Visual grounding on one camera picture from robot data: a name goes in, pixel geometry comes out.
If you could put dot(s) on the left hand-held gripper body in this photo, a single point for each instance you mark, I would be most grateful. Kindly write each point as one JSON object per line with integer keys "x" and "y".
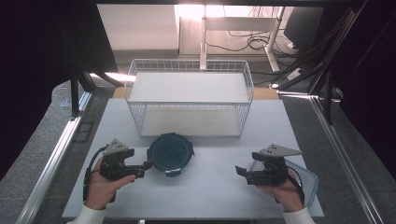
{"x": 113, "y": 161}

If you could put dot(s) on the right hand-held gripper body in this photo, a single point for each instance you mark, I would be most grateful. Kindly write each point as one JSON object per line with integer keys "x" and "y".
{"x": 272, "y": 174}

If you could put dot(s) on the dark teal round lid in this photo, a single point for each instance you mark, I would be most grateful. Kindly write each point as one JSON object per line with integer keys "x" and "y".
{"x": 170, "y": 154}

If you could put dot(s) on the person's right hand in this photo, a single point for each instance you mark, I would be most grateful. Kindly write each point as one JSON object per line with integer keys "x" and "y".
{"x": 288, "y": 196}

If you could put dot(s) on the person's left hand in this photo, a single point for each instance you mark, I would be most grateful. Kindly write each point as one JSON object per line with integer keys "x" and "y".
{"x": 101, "y": 191}

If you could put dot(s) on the wooden board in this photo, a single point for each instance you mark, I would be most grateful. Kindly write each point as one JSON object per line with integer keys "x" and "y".
{"x": 264, "y": 93}

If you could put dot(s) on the black metal stand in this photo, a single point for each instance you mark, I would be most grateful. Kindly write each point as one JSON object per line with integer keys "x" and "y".
{"x": 74, "y": 93}
{"x": 327, "y": 93}

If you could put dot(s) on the dark curtain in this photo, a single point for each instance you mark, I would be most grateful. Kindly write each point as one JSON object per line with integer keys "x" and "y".
{"x": 34, "y": 62}
{"x": 373, "y": 77}

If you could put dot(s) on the dark monitor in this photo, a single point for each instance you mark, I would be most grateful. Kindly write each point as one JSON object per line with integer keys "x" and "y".
{"x": 303, "y": 26}

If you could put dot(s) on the aluminium rail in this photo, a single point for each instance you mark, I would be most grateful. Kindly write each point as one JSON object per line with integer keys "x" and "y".
{"x": 345, "y": 161}
{"x": 53, "y": 165}

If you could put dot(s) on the white metal desk frame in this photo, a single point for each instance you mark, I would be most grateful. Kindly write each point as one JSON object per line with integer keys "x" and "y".
{"x": 239, "y": 23}

